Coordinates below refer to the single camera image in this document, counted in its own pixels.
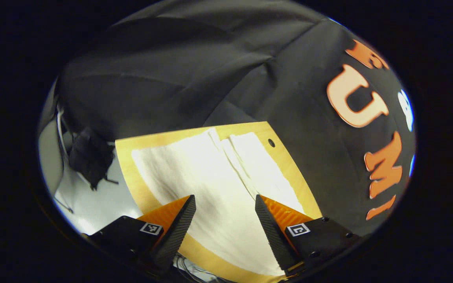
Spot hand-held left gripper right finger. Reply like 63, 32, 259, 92
255, 194, 363, 277

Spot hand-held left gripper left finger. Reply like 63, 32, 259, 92
83, 195, 197, 276

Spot white jeans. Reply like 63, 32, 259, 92
131, 127, 306, 277

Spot black backdrop cloth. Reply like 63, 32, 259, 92
55, 0, 416, 236

